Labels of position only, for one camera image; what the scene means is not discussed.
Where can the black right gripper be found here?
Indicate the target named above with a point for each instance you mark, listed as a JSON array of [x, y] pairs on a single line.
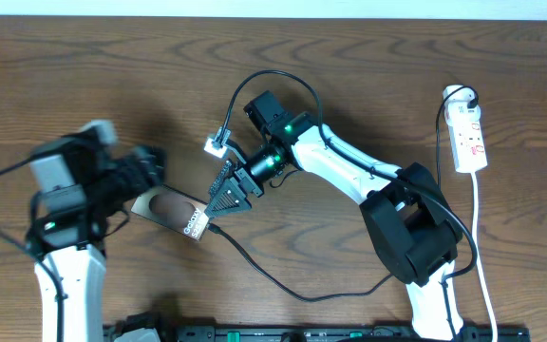
[[231, 185]]

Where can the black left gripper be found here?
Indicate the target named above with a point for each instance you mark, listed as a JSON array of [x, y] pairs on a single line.
[[131, 162]]

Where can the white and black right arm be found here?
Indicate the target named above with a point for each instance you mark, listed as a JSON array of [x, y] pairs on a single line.
[[409, 223]]

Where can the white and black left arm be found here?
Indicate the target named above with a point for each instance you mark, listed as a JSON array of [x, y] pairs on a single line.
[[81, 186]]

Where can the white power strip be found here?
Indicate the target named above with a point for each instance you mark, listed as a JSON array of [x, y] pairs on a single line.
[[462, 115]]

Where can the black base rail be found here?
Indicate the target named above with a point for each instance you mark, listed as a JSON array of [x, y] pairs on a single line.
[[262, 334]]

